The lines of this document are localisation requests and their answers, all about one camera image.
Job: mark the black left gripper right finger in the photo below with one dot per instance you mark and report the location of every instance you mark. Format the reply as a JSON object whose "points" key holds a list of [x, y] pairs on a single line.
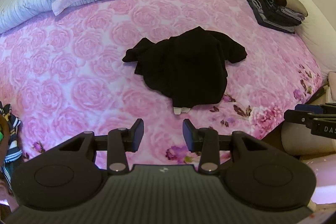
{"points": [[209, 143]]}

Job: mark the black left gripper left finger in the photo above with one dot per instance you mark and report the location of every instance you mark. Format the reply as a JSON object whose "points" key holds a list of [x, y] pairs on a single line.
{"points": [[117, 143]]}

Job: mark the black sweater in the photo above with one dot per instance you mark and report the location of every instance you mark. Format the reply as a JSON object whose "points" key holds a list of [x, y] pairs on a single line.
{"points": [[190, 68]]}

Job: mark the pink rose bedspread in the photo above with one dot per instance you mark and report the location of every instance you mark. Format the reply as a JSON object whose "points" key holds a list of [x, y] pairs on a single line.
{"points": [[64, 74]]}

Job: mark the striped colourful cloth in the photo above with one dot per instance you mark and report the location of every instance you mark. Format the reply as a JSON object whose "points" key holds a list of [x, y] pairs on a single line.
{"points": [[11, 153]]}

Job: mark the stack of folded dark clothes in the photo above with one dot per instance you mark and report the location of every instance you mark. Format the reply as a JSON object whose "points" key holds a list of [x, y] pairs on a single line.
{"points": [[279, 15]]}

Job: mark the white bed frame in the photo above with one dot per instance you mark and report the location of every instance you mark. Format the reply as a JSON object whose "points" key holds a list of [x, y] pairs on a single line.
{"points": [[319, 37]]}

